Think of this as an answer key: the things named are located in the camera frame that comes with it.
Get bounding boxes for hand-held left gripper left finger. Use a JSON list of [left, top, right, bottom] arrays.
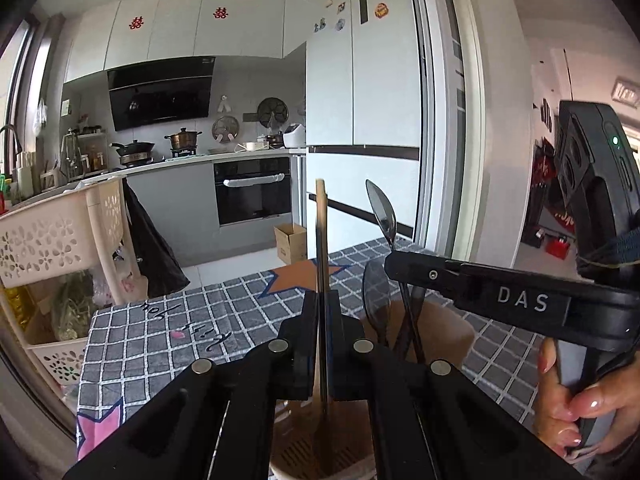
[[65, 290, 322, 480]]

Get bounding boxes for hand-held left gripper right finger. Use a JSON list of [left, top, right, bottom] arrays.
[[327, 290, 586, 480]]

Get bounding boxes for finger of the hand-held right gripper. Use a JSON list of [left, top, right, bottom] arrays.
[[384, 251, 464, 307]]

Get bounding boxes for beige plastic utensil holder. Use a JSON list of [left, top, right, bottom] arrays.
[[269, 300, 477, 480]]

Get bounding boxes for wooden chopstick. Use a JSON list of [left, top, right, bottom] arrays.
[[315, 178, 332, 417]]

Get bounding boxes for person's right hand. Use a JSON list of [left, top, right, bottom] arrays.
[[534, 337, 640, 461]]

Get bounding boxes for red box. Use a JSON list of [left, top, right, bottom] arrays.
[[544, 235, 571, 261]]

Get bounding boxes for grey checked star tablecloth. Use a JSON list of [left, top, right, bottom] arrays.
[[75, 237, 551, 461]]

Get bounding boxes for cardboard box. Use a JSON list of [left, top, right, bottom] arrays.
[[273, 223, 309, 265]]

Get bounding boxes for red black floor rack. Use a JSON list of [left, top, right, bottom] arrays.
[[529, 140, 577, 233]]

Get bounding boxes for black built-in oven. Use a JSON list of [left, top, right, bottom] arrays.
[[213, 156, 293, 228]]

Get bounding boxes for glass sliding door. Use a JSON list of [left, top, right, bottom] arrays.
[[410, 0, 487, 271]]

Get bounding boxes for grey kitchen counter cabinet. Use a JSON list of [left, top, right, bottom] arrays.
[[120, 147, 307, 272]]

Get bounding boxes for black plastic bag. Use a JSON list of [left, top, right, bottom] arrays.
[[122, 180, 192, 300]]

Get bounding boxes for white rice cooker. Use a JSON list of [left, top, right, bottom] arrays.
[[282, 124, 307, 149]]

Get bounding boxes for white refrigerator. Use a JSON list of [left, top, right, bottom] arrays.
[[304, 0, 424, 241]]

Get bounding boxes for green vegetables bag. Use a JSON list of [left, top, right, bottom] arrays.
[[52, 272, 97, 342]]

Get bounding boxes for copper cooking pot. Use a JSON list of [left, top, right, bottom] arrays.
[[164, 127, 204, 151]]

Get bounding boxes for black wok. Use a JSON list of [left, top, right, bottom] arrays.
[[110, 139, 157, 167]]

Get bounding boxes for beige plastic storage trolley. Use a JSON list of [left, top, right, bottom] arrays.
[[0, 177, 149, 387]]

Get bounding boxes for black range hood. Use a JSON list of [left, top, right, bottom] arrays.
[[106, 56, 216, 133]]

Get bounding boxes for spice rack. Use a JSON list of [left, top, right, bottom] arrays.
[[60, 130, 109, 179]]

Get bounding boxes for yellow oil bottle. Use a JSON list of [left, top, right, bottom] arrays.
[[0, 285, 27, 332]]

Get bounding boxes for white upper cabinets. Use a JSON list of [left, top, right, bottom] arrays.
[[62, 0, 307, 84]]

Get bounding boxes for steel kitchen faucet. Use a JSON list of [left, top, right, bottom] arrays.
[[0, 124, 24, 159]]

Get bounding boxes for round dark wall rack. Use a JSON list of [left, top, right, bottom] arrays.
[[257, 97, 290, 126]]

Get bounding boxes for round wall trivet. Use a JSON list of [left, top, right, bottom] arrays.
[[211, 116, 240, 142]]

